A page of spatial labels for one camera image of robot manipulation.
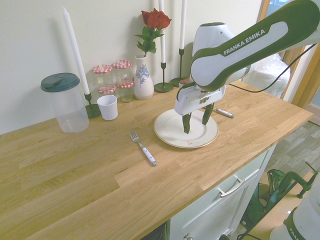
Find white plate with gold rim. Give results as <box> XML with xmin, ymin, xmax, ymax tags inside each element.
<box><xmin>153</xmin><ymin>108</ymin><xmax>220</xmax><ymax>149</ymax></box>

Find metal spoon with white handle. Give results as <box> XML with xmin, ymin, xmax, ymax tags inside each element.
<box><xmin>214</xmin><ymin>107</ymin><xmax>236</xmax><ymax>119</ymax></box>

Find clear pitcher with green lid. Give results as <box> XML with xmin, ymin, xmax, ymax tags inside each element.
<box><xmin>40</xmin><ymin>72</ymin><xmax>90</xmax><ymax>134</ymax></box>

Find white drawer with metal handle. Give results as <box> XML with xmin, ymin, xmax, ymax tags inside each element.
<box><xmin>169</xmin><ymin>144</ymin><xmax>279</xmax><ymax>240</ymax></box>

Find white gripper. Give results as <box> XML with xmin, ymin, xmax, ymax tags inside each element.
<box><xmin>174</xmin><ymin>85</ymin><xmax>227</xmax><ymax>135</ymax></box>

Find metal drawer handle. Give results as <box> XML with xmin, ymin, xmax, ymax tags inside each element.
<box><xmin>216</xmin><ymin>177</ymin><xmax>246</xmax><ymax>199</ymax></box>

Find white plastic cup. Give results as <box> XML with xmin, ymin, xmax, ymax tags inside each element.
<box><xmin>96</xmin><ymin>95</ymin><xmax>118</xmax><ymax>122</ymax></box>

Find glass jar red checkered lid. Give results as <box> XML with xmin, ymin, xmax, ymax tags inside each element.
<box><xmin>91</xmin><ymin>64</ymin><xmax>114</xmax><ymax>88</ymax></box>
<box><xmin>96</xmin><ymin>84</ymin><xmax>117</xmax><ymax>97</ymax></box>
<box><xmin>112</xmin><ymin>59</ymin><xmax>133</xmax><ymax>83</ymax></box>
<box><xmin>116</xmin><ymin>79</ymin><xmax>135</xmax><ymax>103</ymax></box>

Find wooden door frame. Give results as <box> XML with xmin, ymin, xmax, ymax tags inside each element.
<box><xmin>281</xmin><ymin>43</ymin><xmax>320</xmax><ymax>106</ymax></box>

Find green clamp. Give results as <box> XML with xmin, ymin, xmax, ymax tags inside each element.
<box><xmin>264</xmin><ymin>161</ymin><xmax>320</xmax><ymax>214</ymax></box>

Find dark green candle holder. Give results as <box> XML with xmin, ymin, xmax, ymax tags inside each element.
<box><xmin>84</xmin><ymin>93</ymin><xmax>102</xmax><ymax>119</ymax></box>
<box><xmin>169</xmin><ymin>48</ymin><xmax>188</xmax><ymax>88</ymax></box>
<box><xmin>153</xmin><ymin>62</ymin><xmax>174</xmax><ymax>94</ymax></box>

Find black cable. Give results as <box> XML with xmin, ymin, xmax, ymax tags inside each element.
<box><xmin>228</xmin><ymin>42</ymin><xmax>320</xmax><ymax>93</ymax></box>

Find red rose with green leaves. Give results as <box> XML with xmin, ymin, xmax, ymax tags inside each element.
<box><xmin>134</xmin><ymin>8</ymin><xmax>173</xmax><ymax>58</ymax></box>

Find tall white candle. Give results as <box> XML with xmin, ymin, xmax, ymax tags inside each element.
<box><xmin>158</xmin><ymin>0</ymin><xmax>167</xmax><ymax>64</ymax></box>
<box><xmin>62</xmin><ymin>7</ymin><xmax>91</xmax><ymax>96</ymax></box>
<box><xmin>179</xmin><ymin>0</ymin><xmax>188</xmax><ymax>50</ymax></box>

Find clear plastic wrapped bundle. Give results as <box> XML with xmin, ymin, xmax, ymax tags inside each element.
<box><xmin>242</xmin><ymin>51</ymin><xmax>294</xmax><ymax>101</ymax></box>

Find white vase with blue flowers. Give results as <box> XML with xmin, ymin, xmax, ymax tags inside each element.
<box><xmin>133</xmin><ymin>54</ymin><xmax>155</xmax><ymax>101</ymax></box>

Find metal fork with white handle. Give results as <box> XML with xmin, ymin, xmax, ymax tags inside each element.
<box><xmin>129</xmin><ymin>128</ymin><xmax>158</xmax><ymax>167</ymax></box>

